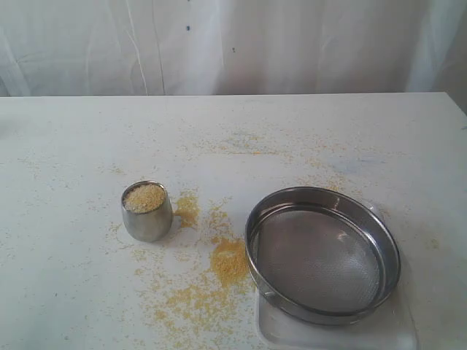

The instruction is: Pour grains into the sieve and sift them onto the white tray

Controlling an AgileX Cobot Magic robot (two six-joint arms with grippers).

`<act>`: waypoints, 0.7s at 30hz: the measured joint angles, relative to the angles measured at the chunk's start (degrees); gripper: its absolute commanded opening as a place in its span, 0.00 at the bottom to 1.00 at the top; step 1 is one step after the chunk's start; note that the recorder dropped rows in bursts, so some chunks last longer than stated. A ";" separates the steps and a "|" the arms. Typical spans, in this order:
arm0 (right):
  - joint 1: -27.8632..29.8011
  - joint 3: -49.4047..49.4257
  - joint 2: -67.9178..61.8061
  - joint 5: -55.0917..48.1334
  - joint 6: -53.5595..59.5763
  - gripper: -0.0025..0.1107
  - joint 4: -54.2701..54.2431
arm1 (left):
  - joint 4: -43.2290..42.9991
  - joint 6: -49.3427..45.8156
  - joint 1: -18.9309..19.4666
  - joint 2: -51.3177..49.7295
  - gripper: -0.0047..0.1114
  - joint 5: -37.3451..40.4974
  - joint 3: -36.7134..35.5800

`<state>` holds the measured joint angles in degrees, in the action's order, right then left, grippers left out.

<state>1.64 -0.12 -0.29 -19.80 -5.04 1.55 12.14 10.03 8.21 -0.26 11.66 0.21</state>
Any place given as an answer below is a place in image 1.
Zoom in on stainless steel cup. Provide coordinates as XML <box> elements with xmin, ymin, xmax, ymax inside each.
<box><xmin>120</xmin><ymin>181</ymin><xmax>173</xmax><ymax>242</ymax></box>

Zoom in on round steel mesh sieve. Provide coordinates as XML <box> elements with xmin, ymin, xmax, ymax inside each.
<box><xmin>244</xmin><ymin>187</ymin><xmax>401</xmax><ymax>326</ymax></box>

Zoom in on rice and millet grains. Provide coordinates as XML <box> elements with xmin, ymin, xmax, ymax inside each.
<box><xmin>123</xmin><ymin>184</ymin><xmax>166</xmax><ymax>214</ymax></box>

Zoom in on yellow spilled grain pile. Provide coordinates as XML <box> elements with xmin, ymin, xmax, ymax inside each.
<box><xmin>210</xmin><ymin>238</ymin><xmax>249</xmax><ymax>287</ymax></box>

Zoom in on clear plastic tray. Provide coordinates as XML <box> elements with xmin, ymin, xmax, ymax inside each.
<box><xmin>253</xmin><ymin>202</ymin><xmax>419</xmax><ymax>350</ymax></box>

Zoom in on white backdrop curtain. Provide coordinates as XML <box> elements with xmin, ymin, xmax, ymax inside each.
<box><xmin>1</xmin><ymin>1</ymin><xmax>466</xmax><ymax>96</ymax></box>

